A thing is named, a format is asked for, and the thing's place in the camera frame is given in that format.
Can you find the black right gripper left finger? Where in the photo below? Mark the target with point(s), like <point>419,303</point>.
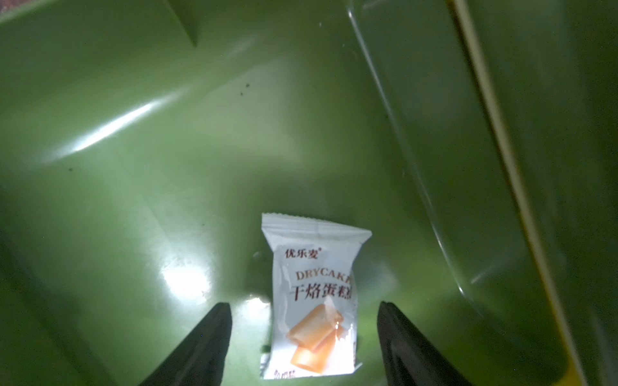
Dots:
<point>200,357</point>

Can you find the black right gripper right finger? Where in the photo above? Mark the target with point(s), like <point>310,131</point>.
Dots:
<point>409,357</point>

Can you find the green bottom drawer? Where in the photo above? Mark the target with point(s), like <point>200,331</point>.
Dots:
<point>141,142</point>

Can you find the white orange snack packet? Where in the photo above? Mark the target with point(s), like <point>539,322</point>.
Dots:
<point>314,296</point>

